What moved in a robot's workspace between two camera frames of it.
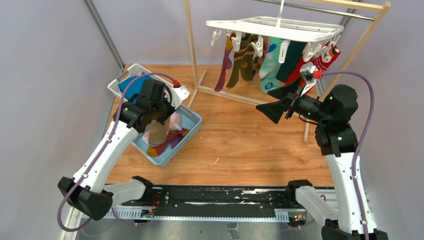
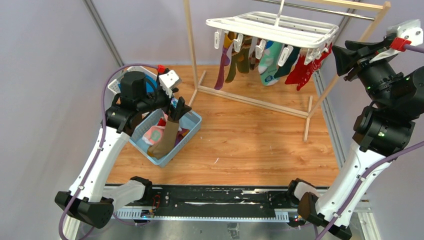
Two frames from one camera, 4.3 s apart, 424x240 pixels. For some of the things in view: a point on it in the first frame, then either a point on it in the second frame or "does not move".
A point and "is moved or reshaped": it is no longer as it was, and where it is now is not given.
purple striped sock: x=175 y=138 is moved or reshaped
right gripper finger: x=284 y=92 -> x=388 y=41
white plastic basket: x=136 y=70 does not move
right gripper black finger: x=274 y=110 -> x=346 y=60
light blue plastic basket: x=189 y=119 does not move
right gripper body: x=304 y=105 -> x=378 y=75
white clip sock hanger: x=318 y=38 is moved or reshaped
